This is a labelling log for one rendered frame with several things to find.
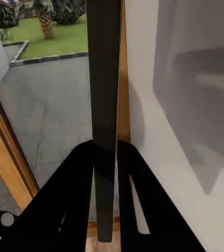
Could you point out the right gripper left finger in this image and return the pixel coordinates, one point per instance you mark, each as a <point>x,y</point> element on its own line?
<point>56,220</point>

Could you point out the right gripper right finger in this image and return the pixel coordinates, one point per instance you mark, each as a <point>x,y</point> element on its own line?
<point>169,232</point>

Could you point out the door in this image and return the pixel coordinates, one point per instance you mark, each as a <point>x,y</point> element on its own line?
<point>45,101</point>

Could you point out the poster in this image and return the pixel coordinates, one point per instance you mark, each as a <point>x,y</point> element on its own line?
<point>104,25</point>

